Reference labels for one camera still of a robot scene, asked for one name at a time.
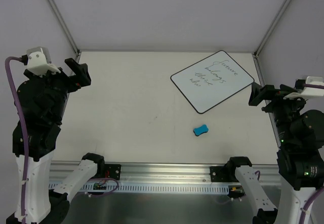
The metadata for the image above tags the white whiteboard black frame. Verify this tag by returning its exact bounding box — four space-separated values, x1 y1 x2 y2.
170 50 255 114

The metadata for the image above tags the blue whiteboard eraser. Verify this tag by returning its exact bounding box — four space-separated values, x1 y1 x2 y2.
193 124 209 137

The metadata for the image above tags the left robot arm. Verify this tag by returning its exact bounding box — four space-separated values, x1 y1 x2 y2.
5 58 105 223

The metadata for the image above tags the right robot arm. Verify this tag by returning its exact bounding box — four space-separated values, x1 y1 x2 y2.
223 80 323 223

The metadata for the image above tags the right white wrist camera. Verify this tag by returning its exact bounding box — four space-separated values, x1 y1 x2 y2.
284 76 323 100

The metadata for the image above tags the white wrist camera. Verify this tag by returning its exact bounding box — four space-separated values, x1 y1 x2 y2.
21 47 61 77
284 76 323 100

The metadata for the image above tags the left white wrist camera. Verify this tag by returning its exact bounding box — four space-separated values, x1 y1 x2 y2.
21 47 61 77

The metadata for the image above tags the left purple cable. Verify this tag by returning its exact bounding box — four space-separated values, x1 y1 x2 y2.
5 56 30 218

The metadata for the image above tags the aluminium mounting rail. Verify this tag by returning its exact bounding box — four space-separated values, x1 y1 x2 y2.
50 161 280 186

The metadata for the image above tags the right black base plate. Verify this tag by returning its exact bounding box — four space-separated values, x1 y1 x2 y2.
209 166 230 182

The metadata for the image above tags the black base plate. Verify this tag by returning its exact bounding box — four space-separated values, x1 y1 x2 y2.
104 164 122 180
209 166 230 182

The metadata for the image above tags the left aluminium frame post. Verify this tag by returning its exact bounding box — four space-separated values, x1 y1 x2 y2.
46 0 80 57

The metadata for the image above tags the aluminium frame post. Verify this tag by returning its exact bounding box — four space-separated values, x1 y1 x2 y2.
46 0 80 57
254 0 293 58

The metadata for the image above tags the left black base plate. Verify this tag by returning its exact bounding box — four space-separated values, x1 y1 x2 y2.
104 164 122 180

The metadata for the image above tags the white slotted cable duct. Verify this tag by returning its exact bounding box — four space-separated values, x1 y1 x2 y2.
79 181 229 195

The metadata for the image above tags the right aluminium frame post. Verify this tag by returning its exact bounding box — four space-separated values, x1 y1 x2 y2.
254 0 293 58

